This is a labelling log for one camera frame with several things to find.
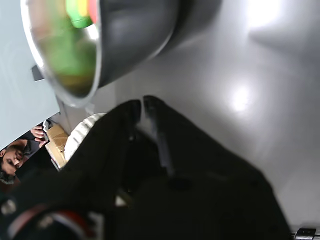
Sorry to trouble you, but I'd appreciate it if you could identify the person's hand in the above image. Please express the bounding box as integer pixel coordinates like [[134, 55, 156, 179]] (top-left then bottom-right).
[[30, 125, 48, 143]]

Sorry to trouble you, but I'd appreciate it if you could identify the red toy chilli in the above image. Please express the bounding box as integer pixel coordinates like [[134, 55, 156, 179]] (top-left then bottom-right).
[[87, 0, 100, 25]]

